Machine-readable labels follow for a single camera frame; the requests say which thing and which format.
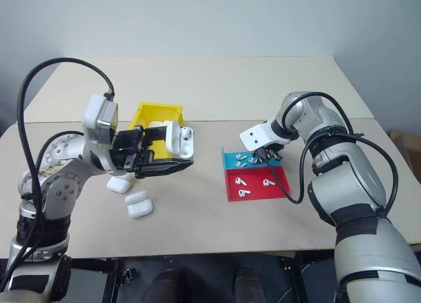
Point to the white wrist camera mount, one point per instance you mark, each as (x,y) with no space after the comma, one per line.
(258,133)
(93,114)

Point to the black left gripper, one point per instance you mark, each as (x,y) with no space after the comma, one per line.
(128,145)

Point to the white earbud case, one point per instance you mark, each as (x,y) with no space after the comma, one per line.
(119,184)
(140,210)
(161,123)
(136,198)
(173,142)

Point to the brown cardboard box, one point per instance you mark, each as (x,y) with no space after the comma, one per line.
(406,148)

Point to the blue plastic tray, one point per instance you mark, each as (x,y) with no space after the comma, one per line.
(230,158)

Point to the red plastic tray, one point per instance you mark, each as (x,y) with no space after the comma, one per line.
(260,193)

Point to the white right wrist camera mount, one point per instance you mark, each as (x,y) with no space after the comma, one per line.
(258,133)

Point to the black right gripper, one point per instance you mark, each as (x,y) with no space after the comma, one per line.
(274,147)

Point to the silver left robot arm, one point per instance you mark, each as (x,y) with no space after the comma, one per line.
(59,181)

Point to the black frame under table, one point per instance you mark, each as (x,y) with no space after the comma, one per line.
(115,280)

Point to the white earbud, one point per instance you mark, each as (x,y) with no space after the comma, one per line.
(241,156)
(268,183)
(252,160)
(243,193)
(240,164)
(237,180)
(187,132)

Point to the yellow plastic bin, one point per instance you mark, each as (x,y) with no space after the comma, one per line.
(148,110)

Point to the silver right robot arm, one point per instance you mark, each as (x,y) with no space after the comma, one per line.
(355,184)

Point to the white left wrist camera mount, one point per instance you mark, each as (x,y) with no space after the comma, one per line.
(93,114)

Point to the closed white earbud case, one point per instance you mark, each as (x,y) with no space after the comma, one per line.
(119,184)
(140,210)
(161,123)
(136,198)

